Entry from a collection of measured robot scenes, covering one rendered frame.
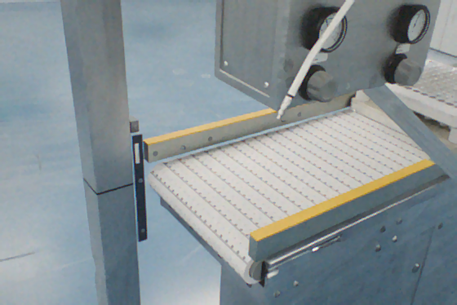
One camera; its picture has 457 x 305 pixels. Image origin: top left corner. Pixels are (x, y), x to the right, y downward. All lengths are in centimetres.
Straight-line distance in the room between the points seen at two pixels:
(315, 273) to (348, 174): 18
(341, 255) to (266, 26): 39
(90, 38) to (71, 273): 128
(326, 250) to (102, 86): 38
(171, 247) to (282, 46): 155
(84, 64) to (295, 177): 34
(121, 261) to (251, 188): 28
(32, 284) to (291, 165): 125
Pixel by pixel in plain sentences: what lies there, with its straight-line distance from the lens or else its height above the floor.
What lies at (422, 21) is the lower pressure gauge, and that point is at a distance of 54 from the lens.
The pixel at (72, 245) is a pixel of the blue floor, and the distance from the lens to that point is 198.
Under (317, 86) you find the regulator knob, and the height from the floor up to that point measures 107.
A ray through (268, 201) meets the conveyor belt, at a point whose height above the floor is 83.
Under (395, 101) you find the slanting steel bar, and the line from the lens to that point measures 63.
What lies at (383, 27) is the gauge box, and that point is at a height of 110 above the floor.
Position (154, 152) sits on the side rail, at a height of 85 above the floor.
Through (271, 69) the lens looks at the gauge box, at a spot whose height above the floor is 108.
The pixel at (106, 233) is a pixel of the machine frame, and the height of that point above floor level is 72.
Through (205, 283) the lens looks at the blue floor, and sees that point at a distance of 176.
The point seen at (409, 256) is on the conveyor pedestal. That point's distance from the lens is 103.
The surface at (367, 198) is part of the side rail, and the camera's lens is 68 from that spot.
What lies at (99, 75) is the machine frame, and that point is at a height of 98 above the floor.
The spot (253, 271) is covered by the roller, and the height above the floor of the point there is 81.
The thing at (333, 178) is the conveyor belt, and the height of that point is 83.
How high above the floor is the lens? 122
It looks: 29 degrees down
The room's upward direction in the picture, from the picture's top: 4 degrees clockwise
